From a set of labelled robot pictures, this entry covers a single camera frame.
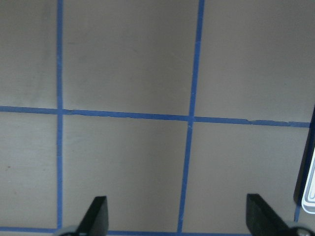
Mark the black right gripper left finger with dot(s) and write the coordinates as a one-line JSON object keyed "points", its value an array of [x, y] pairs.
{"points": [[96, 220]]}

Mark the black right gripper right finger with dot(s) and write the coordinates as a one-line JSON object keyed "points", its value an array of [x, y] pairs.
{"points": [[261, 219]]}

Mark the silver metal tray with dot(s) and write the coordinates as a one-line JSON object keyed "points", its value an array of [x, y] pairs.
{"points": [[308, 199]]}

